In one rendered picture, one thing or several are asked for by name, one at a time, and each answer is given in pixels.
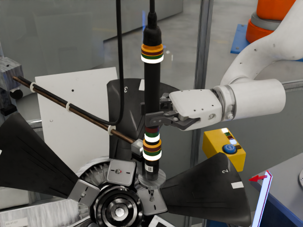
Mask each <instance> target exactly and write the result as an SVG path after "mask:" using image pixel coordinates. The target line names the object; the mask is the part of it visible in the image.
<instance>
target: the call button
mask: <svg viewBox="0 0 303 227"><path fill-rule="evenodd" d="M224 150H225V151H226V152H228V153H233V152H235V146H234V145H232V144H227V145H225V146H224Z"/></svg>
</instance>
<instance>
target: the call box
mask: <svg viewBox="0 0 303 227"><path fill-rule="evenodd" d="M226 129H227V130H228V128H226ZM228 132H229V133H230V134H231V132H230V131H229V130H228ZM231 136H232V137H233V138H234V136H233V135H232V134H231ZM234 140H235V141H236V139H235V138H234ZM227 144H232V143H231V142H230V140H229V139H228V138H227V136H226V135H225V133H224V132H223V131H222V129H217V130H211V131H206V132H204V135H203V144H202V150H203V151H204V153H205V155H206V156H207V158H210V157H212V156H214V155H216V154H217V153H219V152H222V153H225V154H226V156H227V157H228V158H229V159H230V161H231V162H232V164H233V165H234V167H235V168H236V170H237V172H241V171H243V166H244V161H245V157H246V152H245V151H244V150H243V148H241V149H236V148H235V152H233V153H228V152H226V151H225V150H224V146H225V145H227ZM233 145H234V146H236V145H239V143H238V142H237V141H236V144H233Z"/></svg>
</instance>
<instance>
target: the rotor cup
mask: <svg viewBox="0 0 303 227"><path fill-rule="evenodd" d="M97 186H98V187H100V188H101V191H100V193H99V194H98V196H97V197H96V198H95V200H94V201H93V203H92V205H91V206H88V212H89V216H90V219H91V220H92V221H93V222H94V223H96V224H97V225H98V227H139V226H140V224H141V222H142V219H143V215H144V208H143V203H142V201H141V199H140V197H139V196H138V195H137V193H136V192H137V190H136V188H135V187H132V186H124V185H120V184H115V183H110V182H108V181H107V180H106V181H103V182H102V183H100V184H99V185H97ZM121 186H124V187H121ZM97 199H98V202H97V203H96V200H97ZM118 208H122V209H123V210H124V214H123V216H121V217H118V216H117V215H116V213H115V212H116V210H117V209H118Z"/></svg>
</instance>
